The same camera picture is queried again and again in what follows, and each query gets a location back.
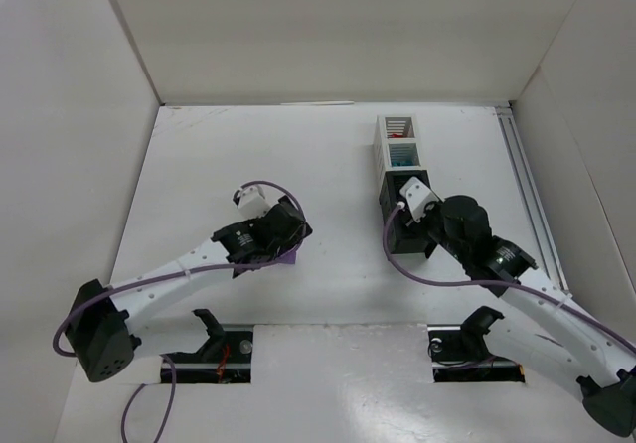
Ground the purple rounded lego brick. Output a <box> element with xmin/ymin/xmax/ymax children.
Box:
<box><xmin>277</xmin><ymin>251</ymin><xmax>297</xmax><ymax>265</ymax></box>

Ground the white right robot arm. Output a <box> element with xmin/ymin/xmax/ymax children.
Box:
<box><xmin>392</xmin><ymin>184</ymin><xmax>635</xmax><ymax>437</ymax></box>

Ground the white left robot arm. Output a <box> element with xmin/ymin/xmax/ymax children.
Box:
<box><xmin>63</xmin><ymin>197</ymin><xmax>312</xmax><ymax>382</ymax></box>

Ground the black double-bin container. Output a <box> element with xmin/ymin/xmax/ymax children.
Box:
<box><xmin>379</xmin><ymin>170</ymin><xmax>440</xmax><ymax>258</ymax></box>

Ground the white double-bin container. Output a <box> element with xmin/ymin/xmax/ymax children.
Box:
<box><xmin>373</xmin><ymin>114</ymin><xmax>426</xmax><ymax>187</ymax></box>

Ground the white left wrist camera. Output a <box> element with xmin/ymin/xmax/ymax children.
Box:
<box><xmin>233</xmin><ymin>185</ymin><xmax>270</xmax><ymax>220</ymax></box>

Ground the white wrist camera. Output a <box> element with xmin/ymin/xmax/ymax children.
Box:
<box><xmin>233</xmin><ymin>185</ymin><xmax>270</xmax><ymax>220</ymax></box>
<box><xmin>399</xmin><ymin>177</ymin><xmax>440</xmax><ymax>222</ymax></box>

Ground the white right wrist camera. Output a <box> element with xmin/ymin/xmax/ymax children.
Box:
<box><xmin>399</xmin><ymin>177</ymin><xmax>440</xmax><ymax>222</ymax></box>

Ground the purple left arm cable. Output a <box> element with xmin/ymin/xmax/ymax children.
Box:
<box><xmin>52</xmin><ymin>180</ymin><xmax>307</xmax><ymax>443</ymax></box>

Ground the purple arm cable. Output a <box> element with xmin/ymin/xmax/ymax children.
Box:
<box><xmin>382</xmin><ymin>204</ymin><xmax>636</xmax><ymax>355</ymax></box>
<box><xmin>52</xmin><ymin>180</ymin><xmax>307</xmax><ymax>443</ymax></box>

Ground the aluminium rail at table edge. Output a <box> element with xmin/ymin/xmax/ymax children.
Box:
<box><xmin>495</xmin><ymin>106</ymin><xmax>569</xmax><ymax>291</ymax></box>

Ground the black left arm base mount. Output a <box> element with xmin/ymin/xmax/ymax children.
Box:
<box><xmin>168</xmin><ymin>309</ymin><xmax>254</xmax><ymax>384</ymax></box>

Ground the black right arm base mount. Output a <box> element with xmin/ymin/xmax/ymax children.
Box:
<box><xmin>427</xmin><ymin>306</ymin><xmax>526</xmax><ymax>383</ymax></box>

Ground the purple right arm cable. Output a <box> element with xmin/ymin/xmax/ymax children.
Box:
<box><xmin>382</xmin><ymin>204</ymin><xmax>636</xmax><ymax>355</ymax></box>

